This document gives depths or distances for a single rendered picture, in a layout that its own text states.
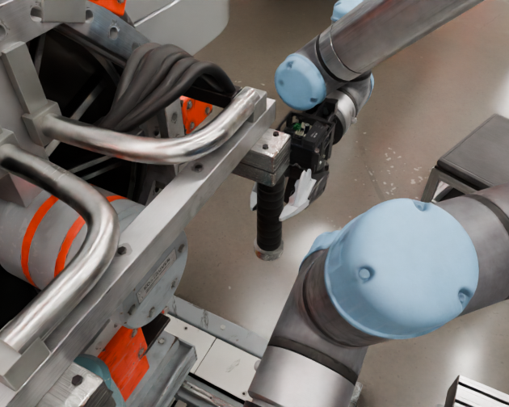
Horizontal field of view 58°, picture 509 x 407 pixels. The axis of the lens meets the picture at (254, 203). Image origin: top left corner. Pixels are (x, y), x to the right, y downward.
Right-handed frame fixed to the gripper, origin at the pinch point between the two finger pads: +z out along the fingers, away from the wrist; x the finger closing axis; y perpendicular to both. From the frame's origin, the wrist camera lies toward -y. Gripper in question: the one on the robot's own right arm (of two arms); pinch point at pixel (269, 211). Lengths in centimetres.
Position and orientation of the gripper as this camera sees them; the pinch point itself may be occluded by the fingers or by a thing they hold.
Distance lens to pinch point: 62.9
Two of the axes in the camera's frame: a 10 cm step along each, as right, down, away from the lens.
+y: 0.0, -7.1, -7.1
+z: -4.6, 6.3, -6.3
